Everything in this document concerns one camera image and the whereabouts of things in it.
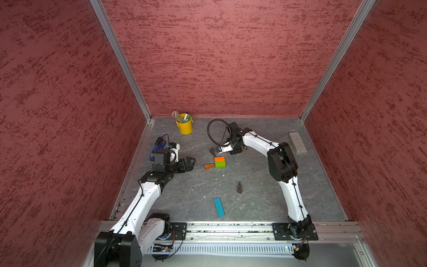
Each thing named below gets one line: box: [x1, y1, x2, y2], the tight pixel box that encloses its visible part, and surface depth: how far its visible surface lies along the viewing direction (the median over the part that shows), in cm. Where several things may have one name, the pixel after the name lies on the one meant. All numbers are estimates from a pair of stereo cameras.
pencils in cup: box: [170, 110, 186, 124], surface depth 102 cm
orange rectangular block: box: [214, 156, 226, 162], surface depth 99 cm
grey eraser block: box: [288, 131, 307, 153], surface depth 108 cm
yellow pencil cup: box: [175, 113, 194, 136], surface depth 109 cm
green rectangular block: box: [215, 161, 227, 169], surface depth 97 cm
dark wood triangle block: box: [236, 180, 243, 194], surface depth 87 cm
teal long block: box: [213, 196, 226, 218], surface depth 82 cm
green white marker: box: [183, 111, 191, 123], surface depth 109 cm
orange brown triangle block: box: [204, 163, 216, 171], surface depth 96 cm
